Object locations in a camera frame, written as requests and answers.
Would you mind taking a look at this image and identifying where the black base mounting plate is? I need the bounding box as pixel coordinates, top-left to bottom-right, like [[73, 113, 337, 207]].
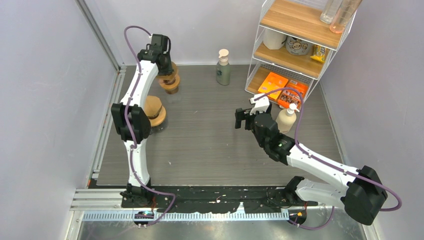
[[120, 184, 319, 215]]

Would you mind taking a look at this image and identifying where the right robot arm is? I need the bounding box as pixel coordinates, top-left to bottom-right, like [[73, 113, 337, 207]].
[[234, 108, 388, 226]]

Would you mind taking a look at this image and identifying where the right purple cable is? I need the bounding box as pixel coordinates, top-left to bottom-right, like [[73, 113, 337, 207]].
[[261, 87, 403, 231]]

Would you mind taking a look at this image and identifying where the small glass with wood band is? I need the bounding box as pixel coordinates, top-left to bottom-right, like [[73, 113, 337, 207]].
[[165, 88, 179, 95]]

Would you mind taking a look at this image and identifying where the aluminium frame rail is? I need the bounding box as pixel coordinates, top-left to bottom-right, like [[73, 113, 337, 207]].
[[76, 0, 126, 181]]

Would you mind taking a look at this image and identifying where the cream pump bottle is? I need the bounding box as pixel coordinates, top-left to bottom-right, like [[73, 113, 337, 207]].
[[275, 103, 299, 134]]

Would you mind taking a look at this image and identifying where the orange box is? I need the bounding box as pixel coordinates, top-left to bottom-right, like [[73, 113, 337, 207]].
[[257, 72, 289, 94]]

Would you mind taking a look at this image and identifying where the glass carafe server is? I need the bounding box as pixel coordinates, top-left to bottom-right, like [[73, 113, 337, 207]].
[[150, 121, 168, 135]]

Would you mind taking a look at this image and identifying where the small wooden ring holder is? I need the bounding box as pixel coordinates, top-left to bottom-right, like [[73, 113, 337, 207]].
[[159, 77, 180, 91]]

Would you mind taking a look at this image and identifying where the white wire wooden shelf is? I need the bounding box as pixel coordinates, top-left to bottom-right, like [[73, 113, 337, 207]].
[[245, 0, 355, 100]]

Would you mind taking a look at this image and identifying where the yellow snack bag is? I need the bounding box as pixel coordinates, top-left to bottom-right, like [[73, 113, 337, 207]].
[[310, 45, 329, 64]]

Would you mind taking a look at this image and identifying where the purple cable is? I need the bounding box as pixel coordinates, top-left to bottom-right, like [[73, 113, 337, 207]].
[[123, 25, 176, 227], [261, 87, 403, 231]]

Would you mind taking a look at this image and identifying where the green pump bottle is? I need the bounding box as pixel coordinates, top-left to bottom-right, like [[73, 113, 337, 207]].
[[215, 48, 231, 86]]

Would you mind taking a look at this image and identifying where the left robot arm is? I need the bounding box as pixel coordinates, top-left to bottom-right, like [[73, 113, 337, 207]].
[[110, 34, 174, 207]]

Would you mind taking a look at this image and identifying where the white paper roll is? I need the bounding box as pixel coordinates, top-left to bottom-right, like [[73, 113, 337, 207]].
[[262, 28, 287, 50]]

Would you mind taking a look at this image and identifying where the orange snack packet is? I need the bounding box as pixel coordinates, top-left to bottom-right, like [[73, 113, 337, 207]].
[[277, 80, 309, 109]]

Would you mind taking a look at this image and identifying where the clear glass bottle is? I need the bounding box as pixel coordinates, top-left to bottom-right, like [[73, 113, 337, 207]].
[[319, 0, 343, 24]]

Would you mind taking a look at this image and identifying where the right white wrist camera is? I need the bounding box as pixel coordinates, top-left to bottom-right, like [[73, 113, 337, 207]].
[[249, 93, 271, 115]]

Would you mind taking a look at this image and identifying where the cartoon printed tin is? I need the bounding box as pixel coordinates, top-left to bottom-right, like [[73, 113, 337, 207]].
[[285, 36, 313, 56]]

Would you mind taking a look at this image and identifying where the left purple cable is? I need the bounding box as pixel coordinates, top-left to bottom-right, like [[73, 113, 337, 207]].
[[123, 25, 176, 227]]

